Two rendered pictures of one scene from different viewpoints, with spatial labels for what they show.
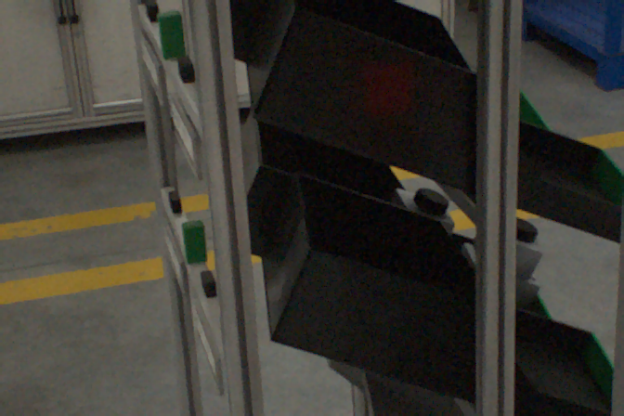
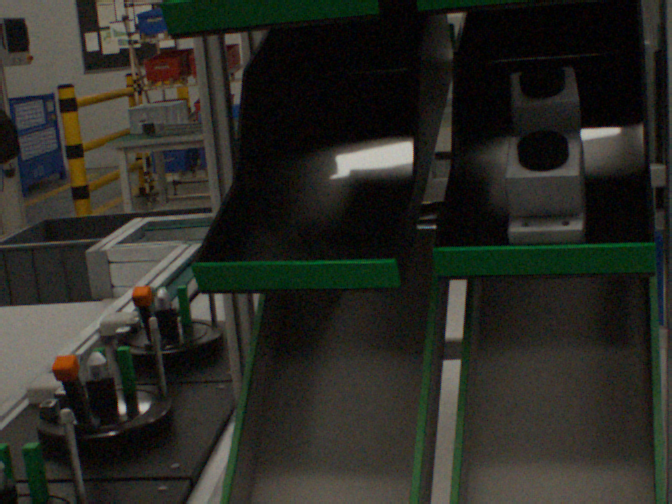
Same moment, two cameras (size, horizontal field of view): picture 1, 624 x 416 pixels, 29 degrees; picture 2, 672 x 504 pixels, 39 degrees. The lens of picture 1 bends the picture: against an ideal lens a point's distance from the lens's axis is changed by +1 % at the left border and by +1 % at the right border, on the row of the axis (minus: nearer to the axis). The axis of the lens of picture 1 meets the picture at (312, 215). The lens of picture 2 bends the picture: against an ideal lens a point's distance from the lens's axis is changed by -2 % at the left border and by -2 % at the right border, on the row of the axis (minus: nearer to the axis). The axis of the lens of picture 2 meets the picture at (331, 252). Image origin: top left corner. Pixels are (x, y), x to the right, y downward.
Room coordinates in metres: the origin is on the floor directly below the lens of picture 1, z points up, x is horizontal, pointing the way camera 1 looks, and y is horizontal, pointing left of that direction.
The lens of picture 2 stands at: (1.01, -0.75, 1.34)
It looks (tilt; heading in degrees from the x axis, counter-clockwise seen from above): 13 degrees down; 111
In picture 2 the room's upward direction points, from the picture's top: 5 degrees counter-clockwise
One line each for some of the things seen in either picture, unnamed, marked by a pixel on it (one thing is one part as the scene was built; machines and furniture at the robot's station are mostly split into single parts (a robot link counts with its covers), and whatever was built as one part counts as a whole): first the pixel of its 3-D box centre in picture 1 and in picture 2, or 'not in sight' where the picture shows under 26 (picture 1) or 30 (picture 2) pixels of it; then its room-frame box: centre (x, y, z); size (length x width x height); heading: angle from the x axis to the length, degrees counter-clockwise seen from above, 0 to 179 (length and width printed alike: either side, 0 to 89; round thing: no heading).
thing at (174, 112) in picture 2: not in sight; (159, 117); (-2.21, 4.80, 0.90); 0.40 x 0.30 x 0.17; 105
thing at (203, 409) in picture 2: not in sight; (101, 387); (0.45, 0.03, 1.01); 0.24 x 0.24 x 0.13; 14
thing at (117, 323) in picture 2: not in sight; (165, 317); (0.39, 0.27, 1.01); 0.24 x 0.24 x 0.13; 14
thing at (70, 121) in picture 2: not in sight; (139, 134); (-3.78, 7.13, 0.58); 3.40 x 0.20 x 1.15; 103
